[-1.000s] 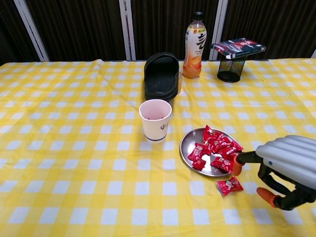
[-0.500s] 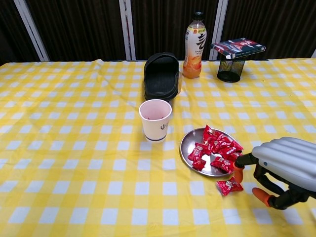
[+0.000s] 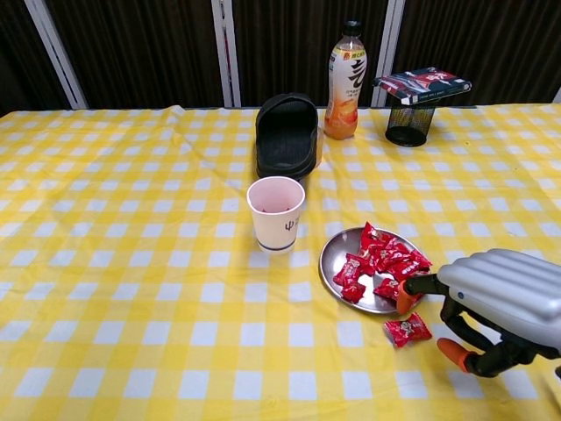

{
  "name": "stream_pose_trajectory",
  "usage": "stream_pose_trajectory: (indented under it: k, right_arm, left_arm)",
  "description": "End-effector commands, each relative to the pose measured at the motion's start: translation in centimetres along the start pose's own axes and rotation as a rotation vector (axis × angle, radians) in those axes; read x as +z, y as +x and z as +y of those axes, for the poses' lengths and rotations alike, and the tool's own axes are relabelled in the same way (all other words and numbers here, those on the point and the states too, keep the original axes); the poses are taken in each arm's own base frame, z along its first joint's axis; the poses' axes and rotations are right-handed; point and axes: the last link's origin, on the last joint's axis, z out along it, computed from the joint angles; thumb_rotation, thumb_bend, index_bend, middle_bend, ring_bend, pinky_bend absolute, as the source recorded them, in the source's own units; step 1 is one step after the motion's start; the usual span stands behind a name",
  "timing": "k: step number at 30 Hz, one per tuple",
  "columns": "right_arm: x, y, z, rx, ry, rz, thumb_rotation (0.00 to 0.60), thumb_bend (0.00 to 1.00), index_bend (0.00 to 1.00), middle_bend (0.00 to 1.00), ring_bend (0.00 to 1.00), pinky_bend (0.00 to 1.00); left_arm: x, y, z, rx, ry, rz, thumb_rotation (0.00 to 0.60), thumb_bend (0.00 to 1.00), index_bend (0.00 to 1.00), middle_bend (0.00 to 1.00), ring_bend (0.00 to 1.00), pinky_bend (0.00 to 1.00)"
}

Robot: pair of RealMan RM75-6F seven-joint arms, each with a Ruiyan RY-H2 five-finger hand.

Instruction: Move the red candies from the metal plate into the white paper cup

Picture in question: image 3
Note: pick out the orange drink plastic bottle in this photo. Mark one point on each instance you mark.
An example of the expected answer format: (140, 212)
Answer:
(346, 109)

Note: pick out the round metal plate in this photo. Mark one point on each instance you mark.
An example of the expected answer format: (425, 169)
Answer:
(337, 259)

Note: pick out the black rubber slipper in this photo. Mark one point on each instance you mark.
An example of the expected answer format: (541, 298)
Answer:
(285, 144)

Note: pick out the red black book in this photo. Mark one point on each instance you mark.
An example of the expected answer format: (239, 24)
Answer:
(421, 81)

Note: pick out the aluminium frame post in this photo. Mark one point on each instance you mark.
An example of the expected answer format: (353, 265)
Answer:
(388, 52)
(57, 57)
(558, 95)
(228, 57)

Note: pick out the white paper cup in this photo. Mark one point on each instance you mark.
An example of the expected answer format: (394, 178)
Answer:
(276, 228)

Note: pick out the black mesh pen holder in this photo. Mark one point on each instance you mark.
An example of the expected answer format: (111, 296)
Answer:
(407, 123)

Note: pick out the red candy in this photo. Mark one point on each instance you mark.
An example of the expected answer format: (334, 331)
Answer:
(385, 251)
(412, 261)
(348, 269)
(385, 289)
(370, 234)
(407, 329)
(352, 293)

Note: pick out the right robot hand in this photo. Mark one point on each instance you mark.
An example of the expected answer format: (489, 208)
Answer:
(504, 289)

